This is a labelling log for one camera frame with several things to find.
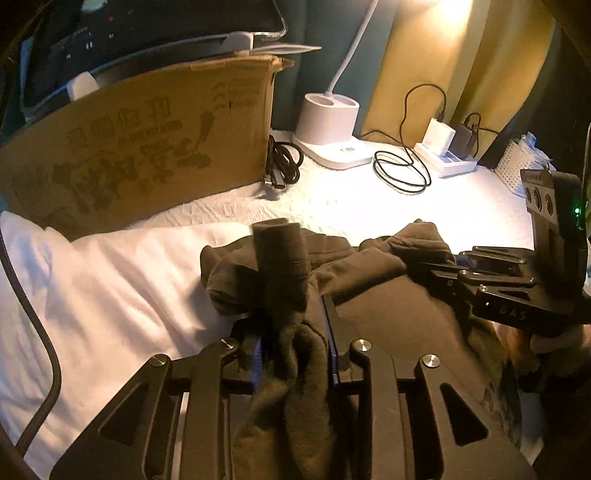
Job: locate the white plastic basket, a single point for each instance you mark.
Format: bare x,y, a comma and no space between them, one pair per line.
517,164

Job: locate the white textured quilt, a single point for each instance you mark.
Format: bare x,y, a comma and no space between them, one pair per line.
332,203

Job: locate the white desk lamp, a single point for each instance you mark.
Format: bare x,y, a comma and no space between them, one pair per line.
330,124

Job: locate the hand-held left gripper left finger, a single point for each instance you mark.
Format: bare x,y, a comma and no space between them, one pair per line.
257,364

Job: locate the white power strip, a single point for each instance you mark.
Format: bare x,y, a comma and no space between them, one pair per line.
443,161

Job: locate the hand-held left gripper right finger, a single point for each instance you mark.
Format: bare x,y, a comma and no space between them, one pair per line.
331,355

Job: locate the teal curtain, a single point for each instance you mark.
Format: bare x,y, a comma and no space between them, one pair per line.
318,50

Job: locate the white cloth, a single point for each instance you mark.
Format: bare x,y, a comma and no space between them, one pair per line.
115,286

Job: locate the yellow curtain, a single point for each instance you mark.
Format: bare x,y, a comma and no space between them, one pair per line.
461,60

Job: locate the black charger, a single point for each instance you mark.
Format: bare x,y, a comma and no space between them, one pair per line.
463,141

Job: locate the white paper on box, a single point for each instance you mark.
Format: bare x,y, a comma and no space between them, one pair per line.
291,47

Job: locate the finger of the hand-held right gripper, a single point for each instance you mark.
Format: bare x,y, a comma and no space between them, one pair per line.
485,280
498,257

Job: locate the person's right hand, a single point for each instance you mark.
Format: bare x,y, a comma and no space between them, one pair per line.
558,342

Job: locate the cardboard box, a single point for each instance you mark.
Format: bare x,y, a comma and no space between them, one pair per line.
138,143

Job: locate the white charger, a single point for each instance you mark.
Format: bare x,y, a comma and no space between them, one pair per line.
439,136

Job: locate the white plastic wrappers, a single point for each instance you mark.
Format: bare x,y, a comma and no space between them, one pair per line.
535,145

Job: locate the brown t-shirt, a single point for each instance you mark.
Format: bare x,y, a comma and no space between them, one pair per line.
369,314

